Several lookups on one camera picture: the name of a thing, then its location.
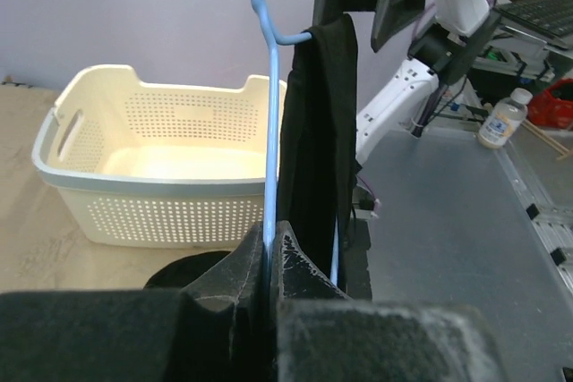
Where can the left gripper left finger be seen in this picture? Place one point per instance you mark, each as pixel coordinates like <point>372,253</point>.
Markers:
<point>213,329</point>

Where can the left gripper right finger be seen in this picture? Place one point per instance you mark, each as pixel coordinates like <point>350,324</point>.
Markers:
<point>324,335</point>

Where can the blue hanger of black shirt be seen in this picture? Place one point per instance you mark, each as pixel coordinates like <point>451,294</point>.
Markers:
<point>268,109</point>

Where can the black t shirt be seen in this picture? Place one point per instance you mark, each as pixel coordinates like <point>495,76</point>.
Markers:
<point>317,168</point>

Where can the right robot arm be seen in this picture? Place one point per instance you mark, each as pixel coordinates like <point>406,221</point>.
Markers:
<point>437,58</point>

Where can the black keyboard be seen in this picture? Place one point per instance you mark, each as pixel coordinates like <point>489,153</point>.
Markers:
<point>551,19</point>

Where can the plastic bottle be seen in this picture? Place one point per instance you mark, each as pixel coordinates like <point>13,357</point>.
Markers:
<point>504,119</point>

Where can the white laundry basket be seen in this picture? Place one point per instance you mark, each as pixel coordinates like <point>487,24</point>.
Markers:
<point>157,165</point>

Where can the red bag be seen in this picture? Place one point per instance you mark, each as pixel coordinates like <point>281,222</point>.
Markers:
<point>552,107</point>

